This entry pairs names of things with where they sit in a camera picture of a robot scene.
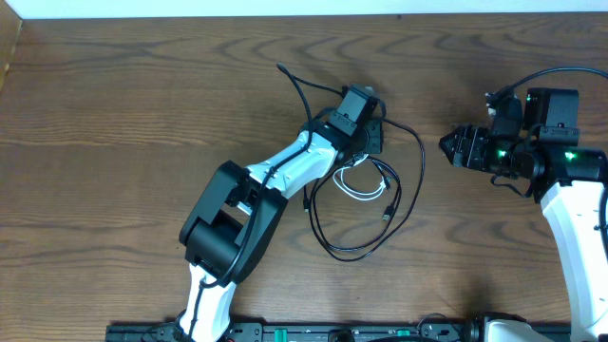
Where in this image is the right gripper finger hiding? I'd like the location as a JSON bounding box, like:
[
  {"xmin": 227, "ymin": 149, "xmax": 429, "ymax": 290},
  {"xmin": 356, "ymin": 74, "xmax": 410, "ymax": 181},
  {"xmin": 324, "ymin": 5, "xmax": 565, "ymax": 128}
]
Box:
[
  {"xmin": 439, "ymin": 140, "xmax": 457, "ymax": 164},
  {"xmin": 440, "ymin": 125, "xmax": 464, "ymax": 143}
]

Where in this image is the black USB cable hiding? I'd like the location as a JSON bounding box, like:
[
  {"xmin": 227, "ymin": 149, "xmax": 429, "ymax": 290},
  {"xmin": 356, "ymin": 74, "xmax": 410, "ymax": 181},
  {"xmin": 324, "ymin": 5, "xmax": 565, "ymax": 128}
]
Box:
[{"xmin": 302, "ymin": 102, "xmax": 427, "ymax": 263}]

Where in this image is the white USB cable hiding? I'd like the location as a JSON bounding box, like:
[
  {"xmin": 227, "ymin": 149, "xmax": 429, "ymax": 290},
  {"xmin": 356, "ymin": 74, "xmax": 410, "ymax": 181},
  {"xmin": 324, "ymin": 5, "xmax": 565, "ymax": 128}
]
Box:
[{"xmin": 332, "ymin": 152, "xmax": 387, "ymax": 202}]

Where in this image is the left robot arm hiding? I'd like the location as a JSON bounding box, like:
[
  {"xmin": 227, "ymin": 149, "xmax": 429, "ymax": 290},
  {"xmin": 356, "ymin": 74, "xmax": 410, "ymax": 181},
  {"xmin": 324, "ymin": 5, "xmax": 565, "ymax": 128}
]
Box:
[{"xmin": 178, "ymin": 85, "xmax": 380, "ymax": 341}]

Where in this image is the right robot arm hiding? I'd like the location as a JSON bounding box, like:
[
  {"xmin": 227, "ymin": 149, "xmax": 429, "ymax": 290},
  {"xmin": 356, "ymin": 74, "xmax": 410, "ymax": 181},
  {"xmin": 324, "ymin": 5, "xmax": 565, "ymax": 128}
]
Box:
[{"xmin": 439, "ymin": 87, "xmax": 607, "ymax": 341}]

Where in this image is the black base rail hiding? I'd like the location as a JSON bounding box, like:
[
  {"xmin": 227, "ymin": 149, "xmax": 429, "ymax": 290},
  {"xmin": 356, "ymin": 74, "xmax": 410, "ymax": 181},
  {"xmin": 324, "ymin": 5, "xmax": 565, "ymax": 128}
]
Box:
[{"xmin": 104, "ymin": 314, "xmax": 479, "ymax": 342}]

